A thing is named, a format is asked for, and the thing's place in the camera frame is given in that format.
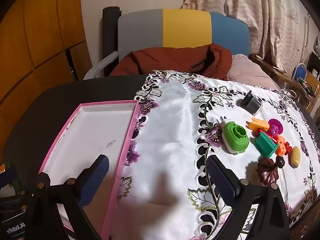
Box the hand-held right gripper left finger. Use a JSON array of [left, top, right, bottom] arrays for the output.
[[30, 154, 110, 240]]

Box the wooden wardrobe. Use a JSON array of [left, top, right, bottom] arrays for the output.
[[0, 0, 93, 155]]

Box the brown toy pumpkin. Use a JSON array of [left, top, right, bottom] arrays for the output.
[[256, 158, 279, 187]]

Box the teal toy bench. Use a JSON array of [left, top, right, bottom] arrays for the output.
[[254, 132, 279, 158]]

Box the black pencil sharpener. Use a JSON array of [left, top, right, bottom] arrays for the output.
[[240, 90, 263, 113]]

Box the wooden bed frame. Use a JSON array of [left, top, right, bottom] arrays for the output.
[[250, 54, 320, 113]]

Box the rust brown jacket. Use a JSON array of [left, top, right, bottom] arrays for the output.
[[110, 43, 233, 80]]

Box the green bottle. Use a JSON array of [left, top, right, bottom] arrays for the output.
[[296, 77, 316, 96]]

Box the yellow toy piece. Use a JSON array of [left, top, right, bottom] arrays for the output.
[[246, 117, 270, 132]]

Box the pink cardboard tray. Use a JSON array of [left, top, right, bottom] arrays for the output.
[[37, 100, 141, 239]]

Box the yellow toy biscuit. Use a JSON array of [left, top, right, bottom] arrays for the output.
[[290, 146, 301, 168]]

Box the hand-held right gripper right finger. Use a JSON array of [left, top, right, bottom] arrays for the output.
[[205, 156, 291, 240]]

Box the white floral embroidered tablecloth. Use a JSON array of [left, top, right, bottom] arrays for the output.
[[110, 70, 320, 240]]

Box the pink blanket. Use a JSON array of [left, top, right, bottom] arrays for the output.
[[226, 54, 282, 92]]

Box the purple toy disc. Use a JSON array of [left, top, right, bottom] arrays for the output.
[[268, 119, 284, 137]]

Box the orange toy block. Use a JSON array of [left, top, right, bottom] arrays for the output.
[[271, 134, 287, 155]]

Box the green toy camera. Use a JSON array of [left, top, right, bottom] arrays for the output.
[[220, 116, 249, 154]]

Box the black shelf unit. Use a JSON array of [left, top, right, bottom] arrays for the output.
[[306, 51, 320, 79]]

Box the grey yellow blue chair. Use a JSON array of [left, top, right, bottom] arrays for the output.
[[84, 9, 250, 80]]

